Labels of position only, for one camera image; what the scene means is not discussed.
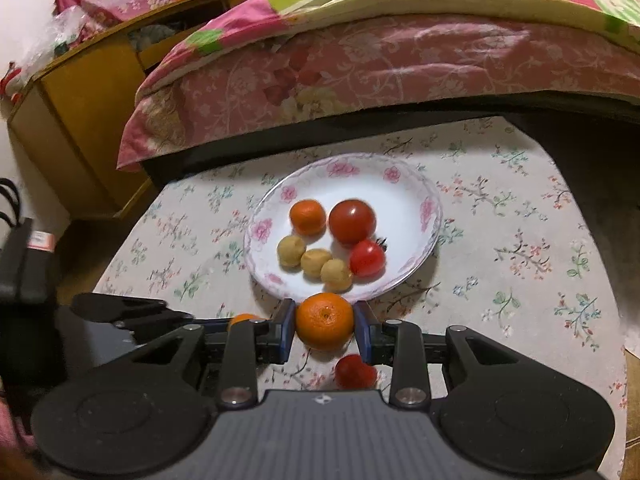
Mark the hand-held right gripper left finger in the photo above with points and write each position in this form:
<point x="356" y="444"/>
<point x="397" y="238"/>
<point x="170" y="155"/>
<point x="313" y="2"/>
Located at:
<point x="287" y="330"/>

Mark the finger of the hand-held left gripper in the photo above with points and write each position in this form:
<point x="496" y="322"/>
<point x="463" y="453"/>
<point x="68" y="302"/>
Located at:
<point x="165" y="320"/>
<point x="110" y="306"/>

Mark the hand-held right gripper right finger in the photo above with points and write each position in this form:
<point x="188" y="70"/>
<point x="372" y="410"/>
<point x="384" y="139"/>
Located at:
<point x="360" y="332"/>

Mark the small orange mandarin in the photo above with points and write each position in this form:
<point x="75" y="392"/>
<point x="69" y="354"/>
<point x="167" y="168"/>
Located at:
<point x="242" y="319"/>
<point x="325" y="321"/>
<point x="307" y="217"/>

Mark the red cherry tomato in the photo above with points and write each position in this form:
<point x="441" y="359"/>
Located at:
<point x="355" y="371"/>
<point x="367" y="258"/>

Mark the tan longan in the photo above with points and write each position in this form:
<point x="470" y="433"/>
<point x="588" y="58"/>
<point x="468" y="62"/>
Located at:
<point x="335" y="275"/>
<point x="291" y="252"/>
<point x="313" y="263"/>

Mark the large orange-red tomato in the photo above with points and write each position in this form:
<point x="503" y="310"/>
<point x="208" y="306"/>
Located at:
<point x="352" y="221"/>

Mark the white floral rim plate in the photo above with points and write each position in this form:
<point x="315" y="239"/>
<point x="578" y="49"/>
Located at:
<point x="320" y="187"/>

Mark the yellow wooden cabinet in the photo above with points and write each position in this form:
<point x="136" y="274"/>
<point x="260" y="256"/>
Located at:
<point x="85" y="125"/>

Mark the floral print tablecloth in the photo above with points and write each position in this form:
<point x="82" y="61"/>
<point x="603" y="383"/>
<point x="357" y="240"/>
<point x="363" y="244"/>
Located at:
<point x="500" y="240"/>

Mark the clear plastic bag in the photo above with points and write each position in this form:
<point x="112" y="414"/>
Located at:
<point x="65" y="30"/>

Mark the pink floral blanket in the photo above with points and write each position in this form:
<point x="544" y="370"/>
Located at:
<point x="400" y="70"/>

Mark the grey cloth bundle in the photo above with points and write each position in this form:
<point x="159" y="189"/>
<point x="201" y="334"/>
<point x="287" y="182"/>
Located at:
<point x="150" y="35"/>

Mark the dark bed frame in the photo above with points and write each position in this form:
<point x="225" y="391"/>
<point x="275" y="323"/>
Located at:
<point x="550" y="105"/>

